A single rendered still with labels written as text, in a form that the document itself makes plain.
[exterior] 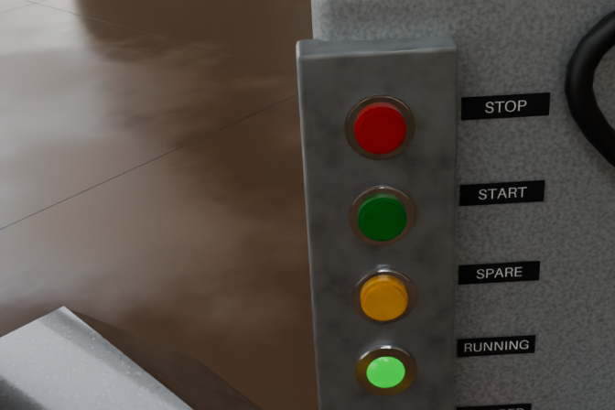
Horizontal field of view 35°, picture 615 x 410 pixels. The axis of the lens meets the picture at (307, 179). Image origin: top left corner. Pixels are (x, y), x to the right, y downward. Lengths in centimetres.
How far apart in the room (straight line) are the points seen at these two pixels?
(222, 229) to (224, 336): 64
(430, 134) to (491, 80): 4
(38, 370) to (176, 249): 192
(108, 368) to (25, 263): 201
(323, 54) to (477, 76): 8
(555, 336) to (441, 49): 20
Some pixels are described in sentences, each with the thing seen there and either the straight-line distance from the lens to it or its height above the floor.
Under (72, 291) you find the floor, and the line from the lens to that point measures 322.
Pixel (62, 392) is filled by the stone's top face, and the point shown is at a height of 82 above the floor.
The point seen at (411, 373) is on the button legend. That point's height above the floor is 132.
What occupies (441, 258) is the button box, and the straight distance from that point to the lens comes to 54.
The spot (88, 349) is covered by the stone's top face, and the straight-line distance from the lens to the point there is 149.
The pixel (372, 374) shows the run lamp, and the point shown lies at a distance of 57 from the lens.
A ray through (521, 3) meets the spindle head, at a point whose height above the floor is 153.
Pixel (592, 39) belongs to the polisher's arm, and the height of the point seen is 151.
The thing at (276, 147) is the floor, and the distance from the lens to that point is 401.
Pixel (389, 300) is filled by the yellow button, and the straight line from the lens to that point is 54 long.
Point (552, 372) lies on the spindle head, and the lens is 62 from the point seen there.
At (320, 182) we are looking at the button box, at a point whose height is 144.
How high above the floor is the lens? 167
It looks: 27 degrees down
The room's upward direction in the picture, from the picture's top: 4 degrees counter-clockwise
